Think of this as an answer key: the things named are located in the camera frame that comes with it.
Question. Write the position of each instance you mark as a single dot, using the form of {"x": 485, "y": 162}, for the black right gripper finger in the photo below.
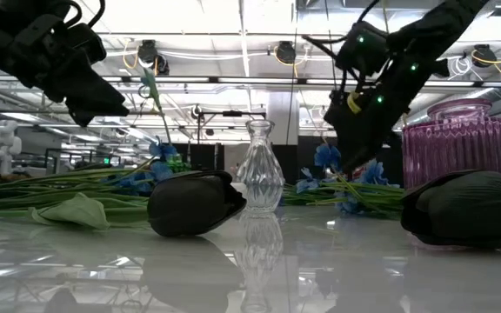
{"x": 365, "y": 154}
{"x": 346, "y": 152}

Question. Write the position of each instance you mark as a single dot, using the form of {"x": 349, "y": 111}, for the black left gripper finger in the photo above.
{"x": 94, "y": 104}
{"x": 91, "y": 84}

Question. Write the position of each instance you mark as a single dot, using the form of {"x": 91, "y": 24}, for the white tulip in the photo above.
{"x": 152, "y": 84}

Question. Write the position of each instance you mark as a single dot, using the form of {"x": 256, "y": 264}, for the black tulip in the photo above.
{"x": 194, "y": 204}
{"x": 468, "y": 208}

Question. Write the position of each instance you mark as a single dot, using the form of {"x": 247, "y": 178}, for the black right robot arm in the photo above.
{"x": 442, "y": 26}

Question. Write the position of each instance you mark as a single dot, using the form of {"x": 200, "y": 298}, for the purple ribbed glass vase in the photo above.
{"x": 450, "y": 143}

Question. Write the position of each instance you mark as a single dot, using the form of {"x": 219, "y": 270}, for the clear glass vase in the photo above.
{"x": 260, "y": 174}

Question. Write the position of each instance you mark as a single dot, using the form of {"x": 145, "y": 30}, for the black partition panel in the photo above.
{"x": 307, "y": 152}
{"x": 207, "y": 156}
{"x": 392, "y": 167}

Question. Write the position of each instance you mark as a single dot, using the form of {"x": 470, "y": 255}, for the black ceiling-mounted device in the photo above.
{"x": 484, "y": 55}
{"x": 285, "y": 52}
{"x": 148, "y": 54}

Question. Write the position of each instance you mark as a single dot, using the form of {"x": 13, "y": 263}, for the white robot figure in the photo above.
{"x": 2, "y": 143}

